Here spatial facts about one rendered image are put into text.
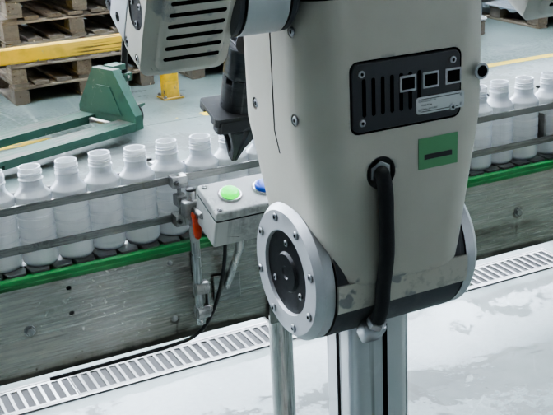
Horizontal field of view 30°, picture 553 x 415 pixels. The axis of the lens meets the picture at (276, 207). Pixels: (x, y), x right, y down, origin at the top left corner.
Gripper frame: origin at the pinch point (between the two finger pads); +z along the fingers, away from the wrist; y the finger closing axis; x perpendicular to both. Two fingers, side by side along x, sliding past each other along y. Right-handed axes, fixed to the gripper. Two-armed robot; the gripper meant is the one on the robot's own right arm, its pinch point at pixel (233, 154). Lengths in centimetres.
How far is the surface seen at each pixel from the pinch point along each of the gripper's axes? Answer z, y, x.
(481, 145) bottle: 18, -61, -11
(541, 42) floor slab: 277, -487, -419
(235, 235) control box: 13.1, 0.1, 4.0
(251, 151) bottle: 12.2, -11.6, -15.1
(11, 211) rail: 12.9, 31.6, -12.4
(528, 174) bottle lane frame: 24, -71, -6
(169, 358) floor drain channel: 164, -41, -105
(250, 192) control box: 7.9, -3.7, 0.4
